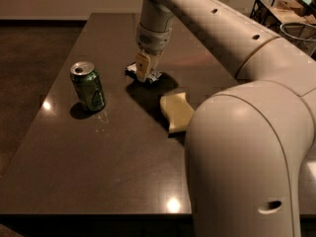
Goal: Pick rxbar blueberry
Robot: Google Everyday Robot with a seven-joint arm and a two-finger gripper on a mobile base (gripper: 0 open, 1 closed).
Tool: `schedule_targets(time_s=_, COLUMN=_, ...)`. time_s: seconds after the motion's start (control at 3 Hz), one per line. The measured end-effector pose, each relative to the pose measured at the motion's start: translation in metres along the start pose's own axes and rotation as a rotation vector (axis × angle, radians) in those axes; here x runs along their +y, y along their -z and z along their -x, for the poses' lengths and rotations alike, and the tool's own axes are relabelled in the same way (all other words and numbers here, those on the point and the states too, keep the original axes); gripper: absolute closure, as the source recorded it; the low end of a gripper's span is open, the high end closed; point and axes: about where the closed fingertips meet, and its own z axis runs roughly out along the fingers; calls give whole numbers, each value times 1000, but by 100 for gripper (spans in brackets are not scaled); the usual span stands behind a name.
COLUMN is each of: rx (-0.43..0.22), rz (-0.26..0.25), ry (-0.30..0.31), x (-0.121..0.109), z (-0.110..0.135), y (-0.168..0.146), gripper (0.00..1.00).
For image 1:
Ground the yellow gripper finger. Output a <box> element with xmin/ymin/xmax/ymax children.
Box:
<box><xmin>135</xmin><ymin>52</ymin><xmax>151</xmax><ymax>82</ymax></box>
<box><xmin>150</xmin><ymin>52</ymin><xmax>162</xmax><ymax>71</ymax></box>

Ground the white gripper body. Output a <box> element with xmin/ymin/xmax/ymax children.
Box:
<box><xmin>135</xmin><ymin>23</ymin><xmax>172</xmax><ymax>54</ymax></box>

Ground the blue rxbar wrapper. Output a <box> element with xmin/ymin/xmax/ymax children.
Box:
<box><xmin>125</xmin><ymin>63</ymin><xmax>162</xmax><ymax>85</ymax></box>

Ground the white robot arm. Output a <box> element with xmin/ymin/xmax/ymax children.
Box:
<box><xmin>153</xmin><ymin>0</ymin><xmax>315</xmax><ymax>237</ymax></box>

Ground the yellow sponge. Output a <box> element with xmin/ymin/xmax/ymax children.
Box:
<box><xmin>160</xmin><ymin>93</ymin><xmax>195</xmax><ymax>134</ymax></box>

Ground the green soda can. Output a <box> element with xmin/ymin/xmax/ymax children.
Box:
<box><xmin>70</xmin><ymin>61</ymin><xmax>106</xmax><ymax>113</ymax></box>

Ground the clear glass bowl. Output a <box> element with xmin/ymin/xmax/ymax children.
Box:
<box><xmin>279</xmin><ymin>23</ymin><xmax>316</xmax><ymax>56</ymax></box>

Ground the black wire basket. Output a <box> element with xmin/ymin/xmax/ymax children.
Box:
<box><xmin>250</xmin><ymin>0</ymin><xmax>316</xmax><ymax>28</ymax></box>

